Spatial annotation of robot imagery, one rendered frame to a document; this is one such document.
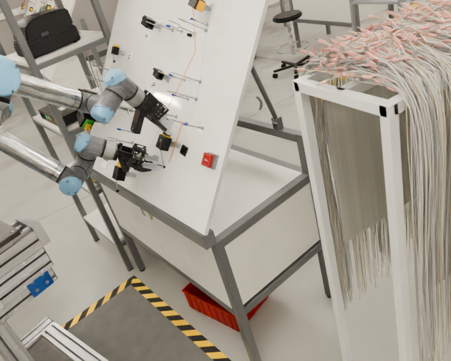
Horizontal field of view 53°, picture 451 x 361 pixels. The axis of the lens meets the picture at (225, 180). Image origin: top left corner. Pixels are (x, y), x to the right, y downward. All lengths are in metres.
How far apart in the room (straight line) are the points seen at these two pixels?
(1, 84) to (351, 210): 1.18
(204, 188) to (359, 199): 0.58
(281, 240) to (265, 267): 0.14
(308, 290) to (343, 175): 1.21
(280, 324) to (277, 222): 0.70
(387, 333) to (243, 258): 0.86
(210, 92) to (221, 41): 0.20
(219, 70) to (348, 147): 0.61
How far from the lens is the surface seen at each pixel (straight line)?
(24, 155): 1.81
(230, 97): 1.74
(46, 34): 2.71
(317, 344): 2.41
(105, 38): 2.75
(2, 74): 1.48
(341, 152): 1.52
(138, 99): 1.74
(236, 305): 2.04
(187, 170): 1.87
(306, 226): 2.18
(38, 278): 1.88
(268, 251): 2.04
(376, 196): 1.73
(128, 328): 2.82
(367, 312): 2.51
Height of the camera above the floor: 1.90
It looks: 30 degrees down
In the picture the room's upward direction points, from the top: 16 degrees counter-clockwise
